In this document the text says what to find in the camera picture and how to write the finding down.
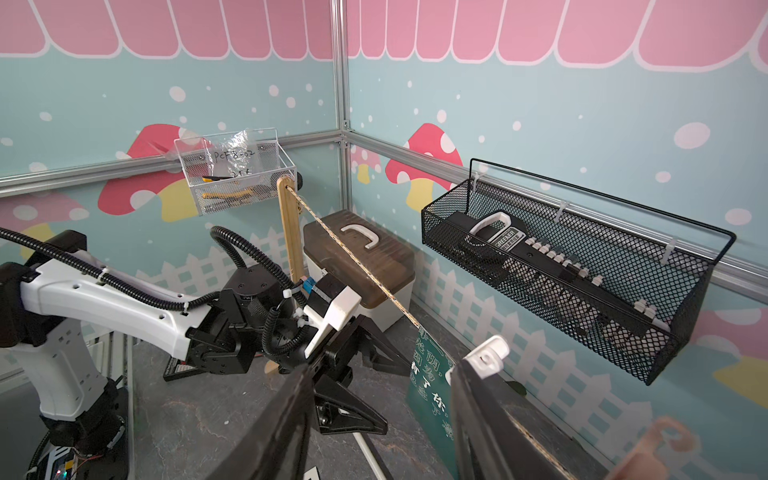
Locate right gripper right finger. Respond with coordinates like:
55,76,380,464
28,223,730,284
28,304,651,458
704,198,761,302
450,360,606,479

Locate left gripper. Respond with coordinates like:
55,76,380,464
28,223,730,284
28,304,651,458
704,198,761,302
307,315,411,435

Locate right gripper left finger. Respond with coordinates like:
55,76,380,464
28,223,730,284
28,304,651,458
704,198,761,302
208,366,314,480

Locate wooden postcard rack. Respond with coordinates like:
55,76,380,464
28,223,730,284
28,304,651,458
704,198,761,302
263,173,577,480

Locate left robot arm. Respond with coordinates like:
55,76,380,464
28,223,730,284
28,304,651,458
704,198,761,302
1,226,410,479

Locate brown lidded storage box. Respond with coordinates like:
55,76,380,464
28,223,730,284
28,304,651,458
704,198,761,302
303,210,415,331

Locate black tape roll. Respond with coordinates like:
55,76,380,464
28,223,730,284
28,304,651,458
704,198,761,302
269,170,305,192

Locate clear plastic bag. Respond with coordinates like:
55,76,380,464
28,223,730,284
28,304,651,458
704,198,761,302
208,130,255,178

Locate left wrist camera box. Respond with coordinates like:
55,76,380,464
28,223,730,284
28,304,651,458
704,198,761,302
303,274,362,360

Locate black mesh wall basket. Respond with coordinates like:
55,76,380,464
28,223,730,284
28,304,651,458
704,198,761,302
421,159,726,384

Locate yellow handled tool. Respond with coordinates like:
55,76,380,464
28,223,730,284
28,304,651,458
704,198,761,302
201,188,256,201

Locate clear wire wall basket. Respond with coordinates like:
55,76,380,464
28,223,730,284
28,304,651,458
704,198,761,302
174,128,303,215

